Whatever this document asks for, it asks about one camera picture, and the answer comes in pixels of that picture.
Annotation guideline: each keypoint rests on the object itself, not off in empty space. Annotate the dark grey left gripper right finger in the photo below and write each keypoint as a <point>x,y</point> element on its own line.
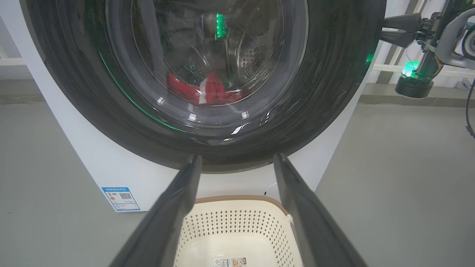
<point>308,222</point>

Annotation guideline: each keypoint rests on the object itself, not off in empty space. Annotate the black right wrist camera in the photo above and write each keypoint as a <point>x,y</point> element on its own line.
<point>413,88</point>

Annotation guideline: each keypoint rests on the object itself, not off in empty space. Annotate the white washing machine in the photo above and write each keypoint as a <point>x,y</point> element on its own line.
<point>92,155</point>

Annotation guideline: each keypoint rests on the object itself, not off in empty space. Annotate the cream perforated laundry basket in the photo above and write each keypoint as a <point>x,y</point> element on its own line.
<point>230,230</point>

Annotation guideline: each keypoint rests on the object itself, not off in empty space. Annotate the basket product label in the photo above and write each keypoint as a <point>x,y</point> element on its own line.
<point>230,262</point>

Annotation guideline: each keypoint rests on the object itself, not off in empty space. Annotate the round dark washing machine door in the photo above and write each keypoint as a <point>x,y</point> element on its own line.
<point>74,74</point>

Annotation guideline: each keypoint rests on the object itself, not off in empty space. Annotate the red and white garment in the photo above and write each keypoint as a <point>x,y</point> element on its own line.
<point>213,89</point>

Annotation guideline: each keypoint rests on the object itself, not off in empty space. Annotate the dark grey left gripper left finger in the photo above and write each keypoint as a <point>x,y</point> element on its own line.
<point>167,222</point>

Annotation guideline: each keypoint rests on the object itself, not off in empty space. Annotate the blue energy label sticker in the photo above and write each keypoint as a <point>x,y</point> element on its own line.
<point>120,199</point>

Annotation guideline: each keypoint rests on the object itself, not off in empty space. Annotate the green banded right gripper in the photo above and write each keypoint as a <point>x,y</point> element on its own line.
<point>432,48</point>

